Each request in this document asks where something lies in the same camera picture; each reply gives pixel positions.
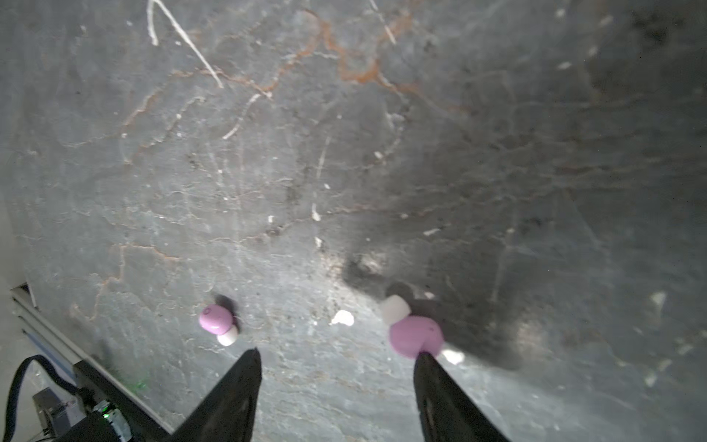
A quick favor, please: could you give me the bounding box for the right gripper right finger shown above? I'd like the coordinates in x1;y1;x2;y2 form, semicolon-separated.
414;352;509;442

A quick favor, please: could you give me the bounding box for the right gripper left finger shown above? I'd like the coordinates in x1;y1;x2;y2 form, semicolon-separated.
167;348;263;442

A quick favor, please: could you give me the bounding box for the purple earbud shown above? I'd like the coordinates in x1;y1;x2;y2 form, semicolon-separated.
380;295;445;359
199;304;239;346

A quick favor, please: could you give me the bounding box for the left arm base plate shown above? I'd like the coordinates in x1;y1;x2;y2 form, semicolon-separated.
56;360;170;441

